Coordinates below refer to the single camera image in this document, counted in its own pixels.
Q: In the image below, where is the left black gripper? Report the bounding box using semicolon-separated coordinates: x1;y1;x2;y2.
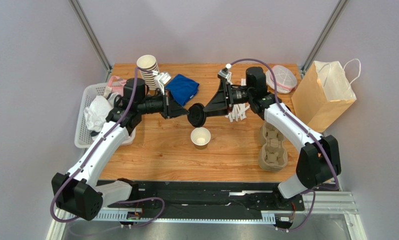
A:
137;88;189;120

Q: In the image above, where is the black cup lid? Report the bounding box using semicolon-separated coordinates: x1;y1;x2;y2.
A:
187;103;207;128

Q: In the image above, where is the left aluminium frame post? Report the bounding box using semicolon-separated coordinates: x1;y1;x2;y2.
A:
68;0;113;74

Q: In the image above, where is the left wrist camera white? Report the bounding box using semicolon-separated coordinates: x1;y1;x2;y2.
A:
154;71;172;95

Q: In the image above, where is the white crumpled garment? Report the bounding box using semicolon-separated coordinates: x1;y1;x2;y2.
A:
83;92;122;141

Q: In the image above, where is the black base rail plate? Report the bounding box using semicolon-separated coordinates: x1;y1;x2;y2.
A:
96;179;307;221

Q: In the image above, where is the white plastic basket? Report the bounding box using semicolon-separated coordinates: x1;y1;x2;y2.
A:
74;82;137;149

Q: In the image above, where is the single brown paper cup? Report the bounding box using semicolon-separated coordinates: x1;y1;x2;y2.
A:
190;127;211;150

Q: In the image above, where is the white pink mesh pouch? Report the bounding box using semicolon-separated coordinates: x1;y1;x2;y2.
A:
271;65;298;94

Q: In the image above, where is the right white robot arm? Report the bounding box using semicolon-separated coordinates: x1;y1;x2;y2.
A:
203;65;341;199

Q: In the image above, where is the aluminium frame post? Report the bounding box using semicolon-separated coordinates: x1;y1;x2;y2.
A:
68;0;113;74
301;0;350;72

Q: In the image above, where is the blue folded cloth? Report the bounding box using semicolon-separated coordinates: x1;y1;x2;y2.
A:
165;74;200;106

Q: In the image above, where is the stack of paper cups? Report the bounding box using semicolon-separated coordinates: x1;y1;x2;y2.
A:
136;54;160;91

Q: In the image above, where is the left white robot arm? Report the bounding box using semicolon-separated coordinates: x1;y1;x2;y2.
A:
50;77;189;223

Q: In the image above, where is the brown paper bag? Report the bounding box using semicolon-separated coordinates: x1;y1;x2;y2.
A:
291;58;362;133

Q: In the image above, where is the pink cloth item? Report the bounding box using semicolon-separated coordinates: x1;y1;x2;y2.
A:
103;75;127;98

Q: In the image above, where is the right aluminium frame post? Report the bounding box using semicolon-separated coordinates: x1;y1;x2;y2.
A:
301;0;350;72

